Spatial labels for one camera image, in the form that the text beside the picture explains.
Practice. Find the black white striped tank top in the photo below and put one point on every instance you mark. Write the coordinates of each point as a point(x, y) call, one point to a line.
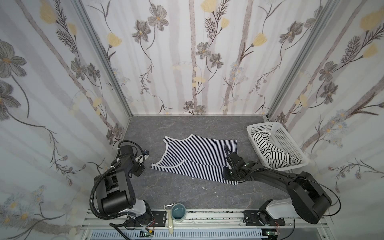
point(275, 157)

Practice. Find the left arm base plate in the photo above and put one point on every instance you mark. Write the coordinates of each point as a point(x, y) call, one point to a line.
point(155, 219)

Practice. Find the blue white striped tank top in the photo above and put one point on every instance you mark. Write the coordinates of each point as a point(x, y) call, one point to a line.
point(196, 157)

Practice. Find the teal mug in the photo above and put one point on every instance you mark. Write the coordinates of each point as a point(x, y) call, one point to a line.
point(178, 212)

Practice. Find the cream vegetable peeler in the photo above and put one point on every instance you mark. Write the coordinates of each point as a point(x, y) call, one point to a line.
point(168, 209)

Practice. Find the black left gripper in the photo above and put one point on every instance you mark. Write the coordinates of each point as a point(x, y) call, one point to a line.
point(137, 169)

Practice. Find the white plastic laundry basket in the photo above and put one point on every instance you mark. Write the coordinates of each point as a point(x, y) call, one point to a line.
point(282, 139)

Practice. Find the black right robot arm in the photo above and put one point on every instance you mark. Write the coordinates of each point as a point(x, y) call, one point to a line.
point(309, 199)

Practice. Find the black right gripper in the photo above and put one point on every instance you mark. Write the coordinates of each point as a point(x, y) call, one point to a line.
point(234, 162)

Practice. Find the aluminium frame rail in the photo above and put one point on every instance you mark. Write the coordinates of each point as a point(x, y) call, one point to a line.
point(204, 219)

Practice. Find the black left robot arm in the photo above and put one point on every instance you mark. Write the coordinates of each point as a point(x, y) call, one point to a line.
point(113, 195)

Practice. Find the white vented cable duct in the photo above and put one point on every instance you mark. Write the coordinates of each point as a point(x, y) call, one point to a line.
point(202, 234)

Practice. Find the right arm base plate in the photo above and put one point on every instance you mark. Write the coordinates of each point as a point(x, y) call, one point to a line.
point(261, 219)

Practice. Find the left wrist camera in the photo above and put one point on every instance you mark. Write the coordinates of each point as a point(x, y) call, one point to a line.
point(142, 158)

